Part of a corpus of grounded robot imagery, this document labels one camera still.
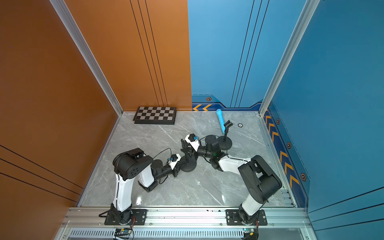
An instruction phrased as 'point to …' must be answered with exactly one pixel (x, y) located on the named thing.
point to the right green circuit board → (249, 232)
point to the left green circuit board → (123, 232)
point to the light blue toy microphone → (219, 113)
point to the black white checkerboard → (155, 115)
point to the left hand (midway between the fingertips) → (185, 160)
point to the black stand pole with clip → (228, 124)
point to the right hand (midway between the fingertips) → (184, 147)
